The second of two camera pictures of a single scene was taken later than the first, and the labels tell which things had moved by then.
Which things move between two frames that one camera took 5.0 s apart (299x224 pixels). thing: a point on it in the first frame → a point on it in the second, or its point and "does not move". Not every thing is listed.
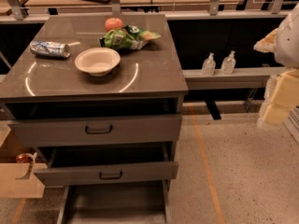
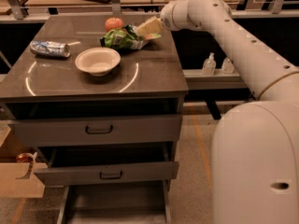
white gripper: [288, 44] → [165, 19]
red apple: [113, 23] does not move
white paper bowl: [98, 61] does not move
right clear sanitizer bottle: [228, 64] does not move
